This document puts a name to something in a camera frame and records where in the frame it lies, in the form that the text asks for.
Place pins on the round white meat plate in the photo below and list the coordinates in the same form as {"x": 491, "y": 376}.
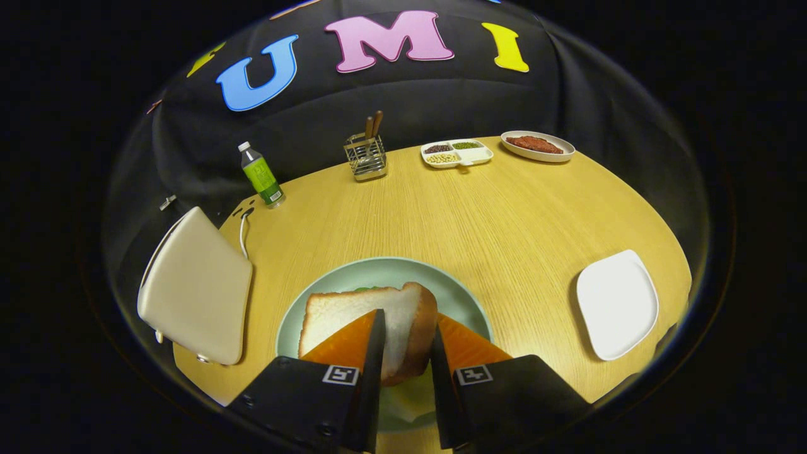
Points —
{"x": 539, "y": 157}

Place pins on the white square plate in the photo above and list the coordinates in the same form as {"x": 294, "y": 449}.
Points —
{"x": 618, "y": 306}

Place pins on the white backdrop clip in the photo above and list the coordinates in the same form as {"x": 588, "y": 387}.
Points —
{"x": 167, "y": 202}

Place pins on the black backdrop cloth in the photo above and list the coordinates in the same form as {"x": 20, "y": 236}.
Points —
{"x": 441, "y": 94}

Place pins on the pale green round plate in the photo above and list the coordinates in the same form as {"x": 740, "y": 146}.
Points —
{"x": 378, "y": 272}

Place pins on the toasted bread slice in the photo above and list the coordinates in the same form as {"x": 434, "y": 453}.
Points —
{"x": 403, "y": 328}

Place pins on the pink backdrop clip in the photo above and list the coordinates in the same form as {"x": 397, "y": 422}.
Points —
{"x": 153, "y": 106}

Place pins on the red-brown meat piece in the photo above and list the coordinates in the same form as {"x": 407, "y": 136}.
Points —
{"x": 534, "y": 144}

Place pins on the green label plastic bottle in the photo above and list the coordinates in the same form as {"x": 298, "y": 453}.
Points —
{"x": 261, "y": 176}

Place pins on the white toaster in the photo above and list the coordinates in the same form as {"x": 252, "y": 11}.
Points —
{"x": 195, "y": 290}

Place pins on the white divided condiment dish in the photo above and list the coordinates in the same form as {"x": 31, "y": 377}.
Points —
{"x": 479, "y": 154}

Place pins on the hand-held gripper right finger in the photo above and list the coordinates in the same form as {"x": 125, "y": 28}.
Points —
{"x": 444, "y": 397}

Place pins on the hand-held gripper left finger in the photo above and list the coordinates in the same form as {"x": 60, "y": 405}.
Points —
{"x": 372, "y": 391}

